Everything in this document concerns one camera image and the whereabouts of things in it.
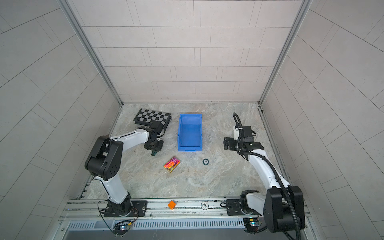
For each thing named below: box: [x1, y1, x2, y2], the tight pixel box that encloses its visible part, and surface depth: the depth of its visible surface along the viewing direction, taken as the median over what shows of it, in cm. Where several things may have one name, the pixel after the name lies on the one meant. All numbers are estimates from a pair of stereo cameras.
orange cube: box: [167, 200, 177, 210], surface depth 72 cm
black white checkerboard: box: [133, 108, 171, 132], surface depth 105 cm
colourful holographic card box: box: [163, 155, 181, 174], surface depth 86 cm
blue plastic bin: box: [178, 113, 203, 152], surface depth 101 cm
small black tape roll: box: [202, 158, 210, 166], surface depth 88 cm
